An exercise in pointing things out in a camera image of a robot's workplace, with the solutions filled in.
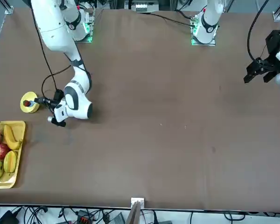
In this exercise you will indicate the orange black plug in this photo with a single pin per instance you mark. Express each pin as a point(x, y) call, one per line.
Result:
point(85, 219)

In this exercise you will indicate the pale blue plastic spoon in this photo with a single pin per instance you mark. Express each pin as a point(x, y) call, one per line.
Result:
point(32, 103)

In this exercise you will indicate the red strawberry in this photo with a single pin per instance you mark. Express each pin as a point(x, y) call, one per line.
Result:
point(26, 103)

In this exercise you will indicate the red apple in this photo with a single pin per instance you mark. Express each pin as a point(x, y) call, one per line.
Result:
point(1, 151)

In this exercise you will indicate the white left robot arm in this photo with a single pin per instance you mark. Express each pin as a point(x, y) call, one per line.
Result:
point(210, 21)

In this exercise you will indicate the white box device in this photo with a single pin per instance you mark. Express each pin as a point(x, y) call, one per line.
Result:
point(145, 6)

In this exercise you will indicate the yellow plastic tray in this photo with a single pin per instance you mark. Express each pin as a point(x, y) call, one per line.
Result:
point(11, 184)

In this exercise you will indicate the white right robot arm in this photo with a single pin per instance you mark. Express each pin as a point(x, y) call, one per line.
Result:
point(58, 35)

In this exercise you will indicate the yellow star fruit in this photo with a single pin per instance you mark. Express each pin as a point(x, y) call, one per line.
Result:
point(10, 161)

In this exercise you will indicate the yellow banana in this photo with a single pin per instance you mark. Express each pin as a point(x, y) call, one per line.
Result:
point(10, 140)

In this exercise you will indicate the black box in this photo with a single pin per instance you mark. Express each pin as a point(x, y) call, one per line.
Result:
point(8, 217)

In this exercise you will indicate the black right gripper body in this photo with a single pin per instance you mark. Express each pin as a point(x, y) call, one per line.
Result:
point(58, 95)

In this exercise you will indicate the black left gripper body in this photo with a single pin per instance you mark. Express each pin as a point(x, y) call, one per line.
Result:
point(274, 42)

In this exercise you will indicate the yellow bowl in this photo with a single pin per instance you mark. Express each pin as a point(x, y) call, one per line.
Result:
point(25, 109)

